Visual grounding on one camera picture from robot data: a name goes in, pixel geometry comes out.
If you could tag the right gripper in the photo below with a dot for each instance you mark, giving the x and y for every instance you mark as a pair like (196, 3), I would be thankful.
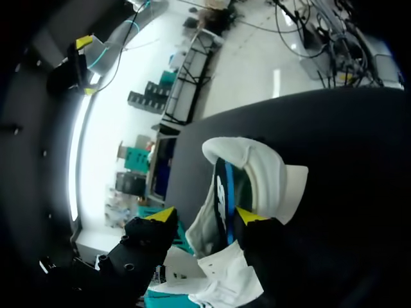
(62, 77)

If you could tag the blue and black insole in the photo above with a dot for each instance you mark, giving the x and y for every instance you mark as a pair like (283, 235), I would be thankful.
(224, 195)

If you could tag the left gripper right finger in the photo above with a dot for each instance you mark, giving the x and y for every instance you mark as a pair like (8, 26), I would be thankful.
(260, 237)

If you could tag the white shoe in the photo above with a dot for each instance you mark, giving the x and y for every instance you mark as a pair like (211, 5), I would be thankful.
(273, 179)

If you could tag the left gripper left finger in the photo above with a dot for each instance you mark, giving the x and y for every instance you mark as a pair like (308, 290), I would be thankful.
(141, 244)

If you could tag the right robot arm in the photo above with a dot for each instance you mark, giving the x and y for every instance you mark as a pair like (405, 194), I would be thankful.
(112, 48)

